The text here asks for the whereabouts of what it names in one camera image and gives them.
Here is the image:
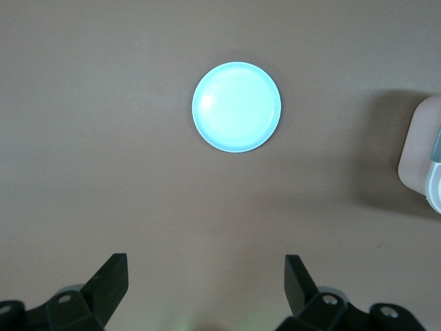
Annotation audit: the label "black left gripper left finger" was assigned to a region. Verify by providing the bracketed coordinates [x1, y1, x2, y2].
[0, 253, 130, 331]

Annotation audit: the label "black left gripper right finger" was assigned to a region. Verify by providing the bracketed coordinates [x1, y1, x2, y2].
[278, 254, 425, 331]

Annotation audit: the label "brown table mat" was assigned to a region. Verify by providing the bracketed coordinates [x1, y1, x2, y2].
[0, 0, 441, 331]

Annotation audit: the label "white lidded storage box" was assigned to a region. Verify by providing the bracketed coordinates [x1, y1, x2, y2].
[397, 95, 441, 215]

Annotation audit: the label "light blue round plate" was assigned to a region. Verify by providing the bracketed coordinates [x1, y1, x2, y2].
[191, 61, 283, 154]

